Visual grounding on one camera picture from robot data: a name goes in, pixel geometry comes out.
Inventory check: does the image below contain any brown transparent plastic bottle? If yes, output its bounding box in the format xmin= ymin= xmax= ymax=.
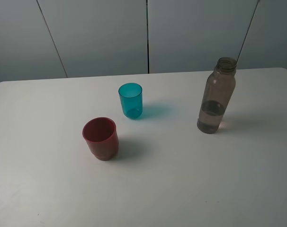
xmin=197 ymin=57 xmax=237 ymax=134

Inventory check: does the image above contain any red plastic cup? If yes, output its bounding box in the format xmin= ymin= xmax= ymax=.
xmin=82 ymin=117 xmax=119 ymax=161

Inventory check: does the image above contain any teal transparent plastic cup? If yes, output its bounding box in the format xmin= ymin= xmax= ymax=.
xmin=118 ymin=83 xmax=143 ymax=119

